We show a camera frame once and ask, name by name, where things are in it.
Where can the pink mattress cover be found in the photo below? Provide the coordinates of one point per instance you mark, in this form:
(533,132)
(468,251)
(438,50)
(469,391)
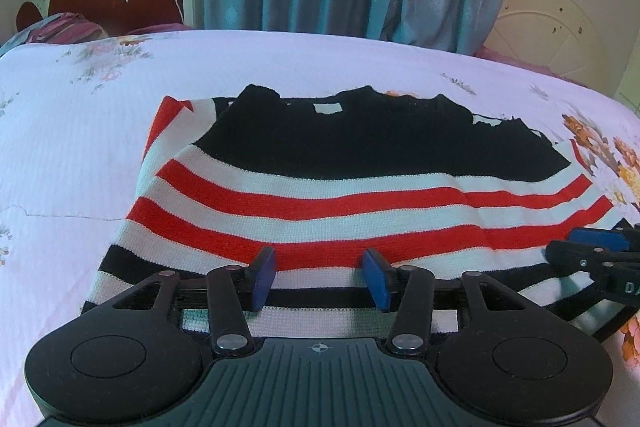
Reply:
(520,64)

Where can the pink floral bed sheet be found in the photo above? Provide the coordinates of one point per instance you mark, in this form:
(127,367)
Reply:
(65,132)

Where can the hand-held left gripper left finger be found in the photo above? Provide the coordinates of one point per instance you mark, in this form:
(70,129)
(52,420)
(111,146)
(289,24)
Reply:
(262,279)

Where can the patterned quilt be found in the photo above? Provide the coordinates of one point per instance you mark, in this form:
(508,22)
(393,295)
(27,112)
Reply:
(55,29)

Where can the striped knit sweater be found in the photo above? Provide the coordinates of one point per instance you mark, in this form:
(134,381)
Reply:
(350,187)

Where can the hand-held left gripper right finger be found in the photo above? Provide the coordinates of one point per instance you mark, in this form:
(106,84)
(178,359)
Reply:
(377,279)

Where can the cream round headboard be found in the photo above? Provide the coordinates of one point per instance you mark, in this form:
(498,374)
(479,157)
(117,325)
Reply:
(550,37)

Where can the cream wardrobe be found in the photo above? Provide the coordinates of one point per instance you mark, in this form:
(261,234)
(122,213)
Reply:
(631,77)

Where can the pink pillow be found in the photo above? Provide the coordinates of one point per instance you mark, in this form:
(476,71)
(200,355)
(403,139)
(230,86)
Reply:
(160,28)

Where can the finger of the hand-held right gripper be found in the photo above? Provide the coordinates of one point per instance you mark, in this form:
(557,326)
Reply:
(600,239)
(580,257)

